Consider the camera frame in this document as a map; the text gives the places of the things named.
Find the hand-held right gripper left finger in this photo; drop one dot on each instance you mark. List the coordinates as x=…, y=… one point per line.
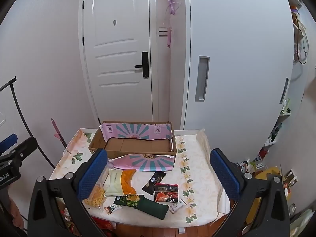
x=92, y=175

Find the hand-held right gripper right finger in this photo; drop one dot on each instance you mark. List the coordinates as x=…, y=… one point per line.
x=225, y=175

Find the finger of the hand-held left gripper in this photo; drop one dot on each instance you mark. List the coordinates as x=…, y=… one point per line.
x=23, y=147
x=7, y=140

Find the yellow waffle snack bag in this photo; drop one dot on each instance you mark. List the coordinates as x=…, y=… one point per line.
x=97, y=196

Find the cream and orange snack bag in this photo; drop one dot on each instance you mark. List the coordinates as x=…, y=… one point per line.
x=113, y=182

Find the dark green snack packet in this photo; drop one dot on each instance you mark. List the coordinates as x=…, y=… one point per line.
x=155, y=208
x=127, y=200

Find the pink printed cardboard box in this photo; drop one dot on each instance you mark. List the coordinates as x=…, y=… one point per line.
x=130, y=144

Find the person's left hand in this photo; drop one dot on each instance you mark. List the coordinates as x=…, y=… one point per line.
x=16, y=214

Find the floral tablecloth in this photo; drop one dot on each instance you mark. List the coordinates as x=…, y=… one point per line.
x=202, y=167

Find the small colourful snack packet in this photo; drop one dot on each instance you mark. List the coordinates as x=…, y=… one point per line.
x=112, y=209

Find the yellow container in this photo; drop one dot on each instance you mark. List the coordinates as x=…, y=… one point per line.
x=267, y=172

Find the red packaging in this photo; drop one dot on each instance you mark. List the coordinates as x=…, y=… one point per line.
x=103, y=224

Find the small white snack packet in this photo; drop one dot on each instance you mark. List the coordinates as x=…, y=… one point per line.
x=176, y=206

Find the red and black snack packet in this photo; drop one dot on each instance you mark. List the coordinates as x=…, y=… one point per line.
x=166, y=193

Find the pale green cloth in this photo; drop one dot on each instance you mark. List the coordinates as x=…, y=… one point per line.
x=302, y=223

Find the white panel door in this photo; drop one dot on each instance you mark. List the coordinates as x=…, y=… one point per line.
x=116, y=54

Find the white sliding cabinet door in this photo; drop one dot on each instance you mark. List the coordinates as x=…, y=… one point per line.
x=237, y=42

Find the white shelf unit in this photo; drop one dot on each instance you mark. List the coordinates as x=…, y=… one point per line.
x=296, y=17

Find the white wall switch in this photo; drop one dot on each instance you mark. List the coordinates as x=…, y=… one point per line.
x=163, y=31

